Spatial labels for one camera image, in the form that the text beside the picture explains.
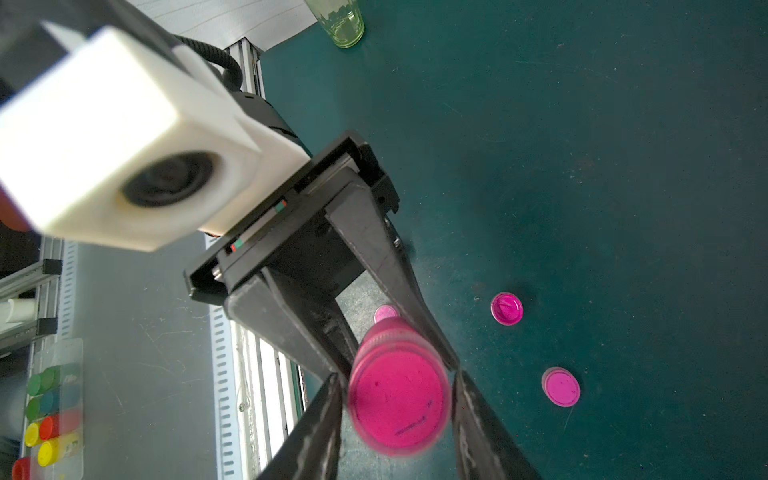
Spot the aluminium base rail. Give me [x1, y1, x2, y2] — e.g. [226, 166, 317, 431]
[203, 35, 307, 480]

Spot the white slotted cable duct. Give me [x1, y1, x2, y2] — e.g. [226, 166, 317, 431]
[209, 306, 243, 480]

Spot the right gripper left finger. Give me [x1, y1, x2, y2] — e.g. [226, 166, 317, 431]
[257, 374, 343, 480]

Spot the magenta lid back right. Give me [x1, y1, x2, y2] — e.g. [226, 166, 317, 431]
[541, 367, 581, 408]

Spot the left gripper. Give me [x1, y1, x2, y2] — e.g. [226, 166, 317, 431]
[184, 130, 460, 381]

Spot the magenta lid front middle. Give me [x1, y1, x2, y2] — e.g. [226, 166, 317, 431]
[373, 304, 400, 323]

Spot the green plastic cup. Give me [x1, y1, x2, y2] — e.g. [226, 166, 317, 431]
[305, 0, 365, 49]

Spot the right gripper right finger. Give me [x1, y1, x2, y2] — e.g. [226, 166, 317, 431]
[452, 369, 542, 480]

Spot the paint jar colour set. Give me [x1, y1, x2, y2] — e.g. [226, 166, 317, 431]
[10, 338, 85, 480]

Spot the magenta paint jar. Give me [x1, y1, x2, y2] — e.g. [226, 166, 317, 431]
[347, 316, 452, 457]
[490, 292, 524, 326]

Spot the magenta lid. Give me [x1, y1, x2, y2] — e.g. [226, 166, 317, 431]
[541, 367, 581, 408]
[373, 304, 400, 323]

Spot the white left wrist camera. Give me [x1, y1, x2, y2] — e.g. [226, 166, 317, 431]
[1, 21, 310, 251]

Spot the magenta paint jar back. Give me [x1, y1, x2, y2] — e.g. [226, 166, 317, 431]
[490, 292, 524, 326]

